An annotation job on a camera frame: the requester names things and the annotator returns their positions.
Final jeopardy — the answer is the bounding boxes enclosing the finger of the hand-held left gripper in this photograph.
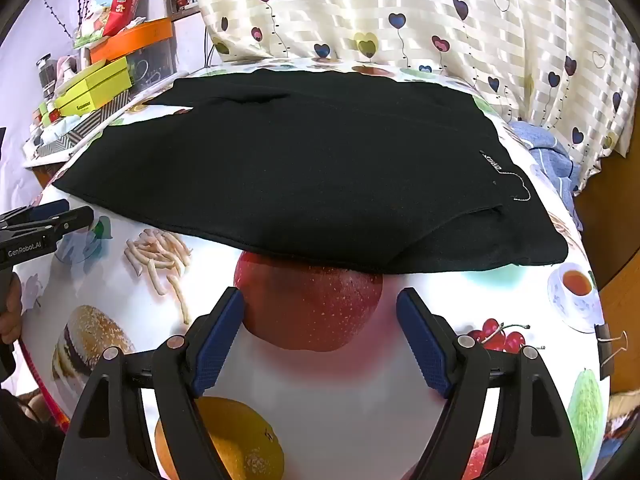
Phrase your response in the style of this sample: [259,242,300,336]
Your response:
[0,199,71,227]
[0,206,95,242]

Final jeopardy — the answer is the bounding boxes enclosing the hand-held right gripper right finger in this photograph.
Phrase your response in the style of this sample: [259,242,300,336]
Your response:
[396,287,585,480]

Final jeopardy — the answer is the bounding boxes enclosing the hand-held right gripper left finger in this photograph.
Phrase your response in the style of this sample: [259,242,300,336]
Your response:
[56,286,246,480]

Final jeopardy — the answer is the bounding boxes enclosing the black pants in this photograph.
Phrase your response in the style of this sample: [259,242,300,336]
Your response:
[51,67,569,276]

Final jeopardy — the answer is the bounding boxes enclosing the person's left hand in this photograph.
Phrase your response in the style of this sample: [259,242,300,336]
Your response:
[0,272,24,346]

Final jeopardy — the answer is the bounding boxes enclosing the black white patterned box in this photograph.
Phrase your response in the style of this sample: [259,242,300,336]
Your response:
[36,91,147,158]

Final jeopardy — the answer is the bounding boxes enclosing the fruit printed tablecloth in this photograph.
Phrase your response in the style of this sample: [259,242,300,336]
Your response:
[12,57,613,480]

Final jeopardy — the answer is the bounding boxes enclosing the dark jar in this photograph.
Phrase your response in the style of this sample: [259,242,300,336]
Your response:
[36,54,59,98]

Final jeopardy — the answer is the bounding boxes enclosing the yellow-green box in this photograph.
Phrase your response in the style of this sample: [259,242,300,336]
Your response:
[54,56,132,117]

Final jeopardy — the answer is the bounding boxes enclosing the orange lidded storage box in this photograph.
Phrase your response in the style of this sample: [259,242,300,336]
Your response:
[90,16,178,93]

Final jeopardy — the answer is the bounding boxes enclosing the white green snack bag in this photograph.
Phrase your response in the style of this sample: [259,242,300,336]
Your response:
[74,0,117,50]

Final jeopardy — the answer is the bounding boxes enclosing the black binder clip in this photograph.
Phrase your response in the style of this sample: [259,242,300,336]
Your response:
[594,324,630,378]

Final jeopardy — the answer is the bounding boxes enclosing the blue cloth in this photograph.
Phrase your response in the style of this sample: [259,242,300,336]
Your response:
[510,120,585,231]

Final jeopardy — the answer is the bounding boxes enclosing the wooden board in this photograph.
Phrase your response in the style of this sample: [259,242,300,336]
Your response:
[575,152,640,396]

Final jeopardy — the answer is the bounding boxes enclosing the heart printed striped curtain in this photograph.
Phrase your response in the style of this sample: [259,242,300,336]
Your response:
[190,0,637,196]

